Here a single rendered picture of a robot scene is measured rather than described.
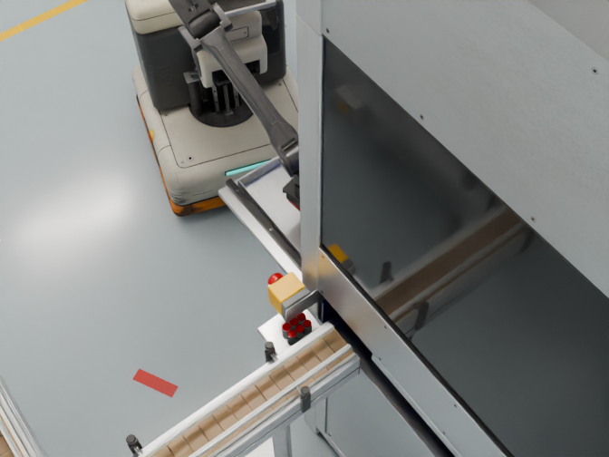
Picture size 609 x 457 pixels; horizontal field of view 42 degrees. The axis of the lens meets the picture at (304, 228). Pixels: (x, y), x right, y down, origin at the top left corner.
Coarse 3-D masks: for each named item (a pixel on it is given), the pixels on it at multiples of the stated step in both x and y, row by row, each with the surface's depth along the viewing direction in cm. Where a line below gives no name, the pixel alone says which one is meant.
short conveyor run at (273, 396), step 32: (288, 352) 185; (320, 352) 186; (352, 352) 186; (256, 384) 181; (288, 384) 181; (320, 384) 181; (192, 416) 177; (224, 416) 177; (256, 416) 185; (288, 416) 181; (160, 448) 171; (192, 448) 174; (224, 448) 173
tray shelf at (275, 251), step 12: (276, 156) 223; (228, 192) 217; (228, 204) 215; (240, 204) 215; (240, 216) 212; (252, 216) 212; (252, 228) 210; (264, 240) 208; (276, 252) 206; (288, 264) 204; (300, 276) 202
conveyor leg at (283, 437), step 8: (288, 424) 199; (280, 432) 199; (288, 432) 203; (272, 440) 210; (280, 440) 204; (288, 440) 207; (280, 448) 210; (288, 448) 212; (280, 456) 216; (288, 456) 218
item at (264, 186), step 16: (272, 160) 218; (256, 176) 218; (272, 176) 219; (288, 176) 219; (256, 192) 216; (272, 192) 216; (272, 208) 214; (288, 208) 213; (272, 224) 209; (288, 224) 211; (288, 240) 205
